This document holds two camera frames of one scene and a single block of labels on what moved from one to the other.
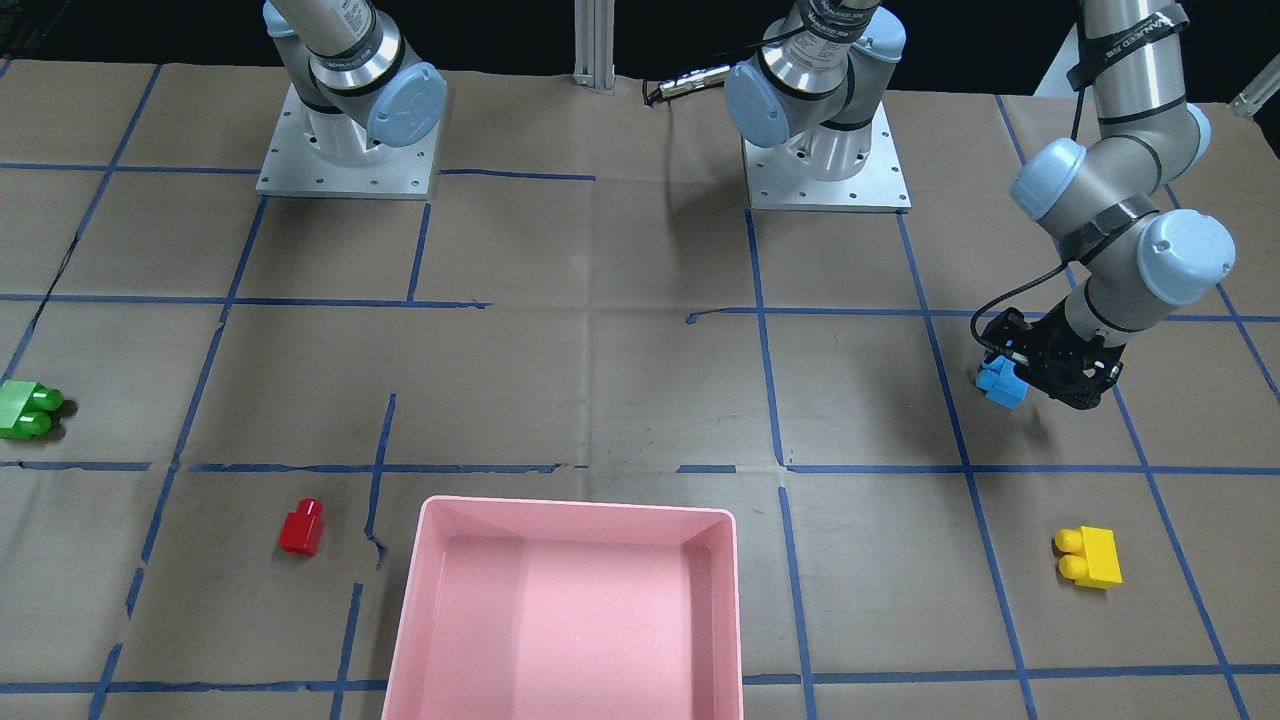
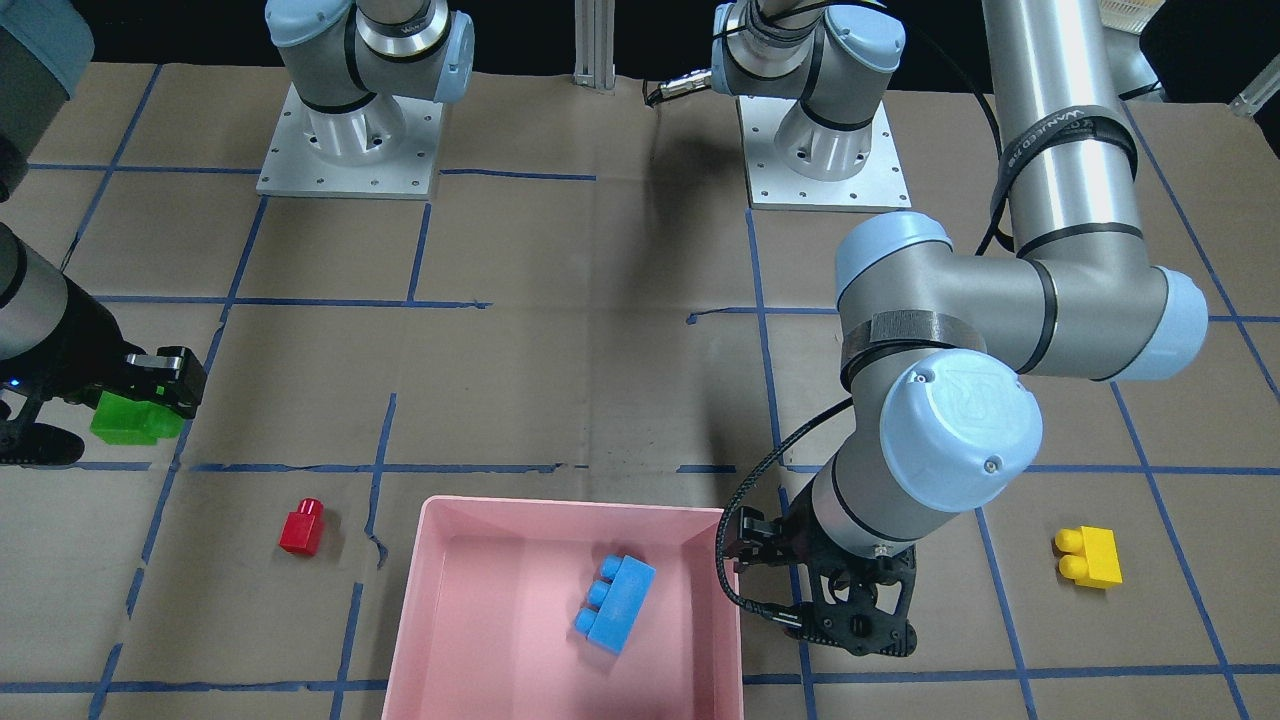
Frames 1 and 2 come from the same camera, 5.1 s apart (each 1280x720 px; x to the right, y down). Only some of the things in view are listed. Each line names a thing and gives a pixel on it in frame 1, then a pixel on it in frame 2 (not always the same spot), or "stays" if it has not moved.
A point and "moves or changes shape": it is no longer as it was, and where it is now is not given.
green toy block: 27,409 moves or changes shape
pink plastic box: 535,610 stays
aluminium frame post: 594,44 stays
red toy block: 301,530 stays
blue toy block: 1000,384 moves or changes shape
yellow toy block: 1089,557 stays
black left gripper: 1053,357 → 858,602
